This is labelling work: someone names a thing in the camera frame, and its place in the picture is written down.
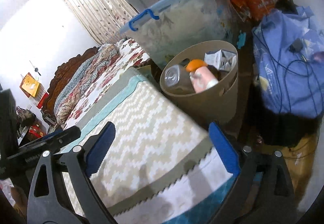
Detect pink white paper cup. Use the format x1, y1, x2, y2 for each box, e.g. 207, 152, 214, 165
190, 66, 218, 93

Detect blue white milk carton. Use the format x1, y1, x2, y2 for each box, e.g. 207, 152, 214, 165
204, 49, 237, 72

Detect clear tea bottle green cap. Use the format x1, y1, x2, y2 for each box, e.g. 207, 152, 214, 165
163, 64, 195, 94

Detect beige trash bin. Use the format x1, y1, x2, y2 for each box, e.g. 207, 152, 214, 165
160, 40, 238, 125

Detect cluttered shelf unit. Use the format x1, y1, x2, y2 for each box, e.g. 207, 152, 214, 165
16, 106, 47, 142

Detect carved wooden headboard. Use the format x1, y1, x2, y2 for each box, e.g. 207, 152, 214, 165
41, 47, 99, 126

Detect folded floral duvet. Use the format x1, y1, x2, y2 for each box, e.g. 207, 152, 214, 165
54, 44, 119, 127

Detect patterned bed quilt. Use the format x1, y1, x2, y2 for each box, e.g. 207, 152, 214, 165
63, 67, 234, 223

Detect blue patterned cloth bag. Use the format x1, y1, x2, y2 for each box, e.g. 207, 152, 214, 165
252, 6, 323, 119

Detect floral bed sheet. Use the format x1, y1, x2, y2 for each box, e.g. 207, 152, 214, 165
62, 39, 149, 129

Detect orange snack packages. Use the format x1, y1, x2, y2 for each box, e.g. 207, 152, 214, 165
230, 0, 278, 21

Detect red yellow wall calendar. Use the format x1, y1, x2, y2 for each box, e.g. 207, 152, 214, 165
19, 72, 49, 109

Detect keys on wall hook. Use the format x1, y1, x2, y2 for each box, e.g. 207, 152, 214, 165
30, 61, 41, 76

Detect clear storage box blue handle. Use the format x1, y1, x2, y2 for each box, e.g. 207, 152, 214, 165
120, 0, 241, 69

